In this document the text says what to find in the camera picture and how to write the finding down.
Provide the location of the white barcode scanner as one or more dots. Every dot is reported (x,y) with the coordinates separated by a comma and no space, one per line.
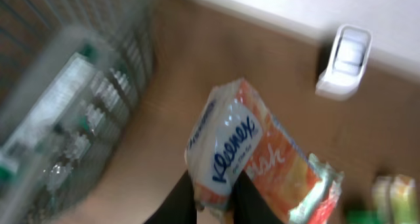
(346,63)

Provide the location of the grey plastic mesh basket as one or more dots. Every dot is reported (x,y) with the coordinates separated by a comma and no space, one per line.
(72,74)

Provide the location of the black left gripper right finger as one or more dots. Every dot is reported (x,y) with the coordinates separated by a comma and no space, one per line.
(249,206)

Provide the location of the green yellow juice carton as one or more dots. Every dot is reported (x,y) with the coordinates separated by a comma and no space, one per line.
(395,199)

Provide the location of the orange Kleenex tissue pack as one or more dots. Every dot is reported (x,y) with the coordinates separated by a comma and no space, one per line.
(236,133)

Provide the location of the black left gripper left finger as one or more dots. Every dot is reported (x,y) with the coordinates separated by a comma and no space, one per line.
(179,206)

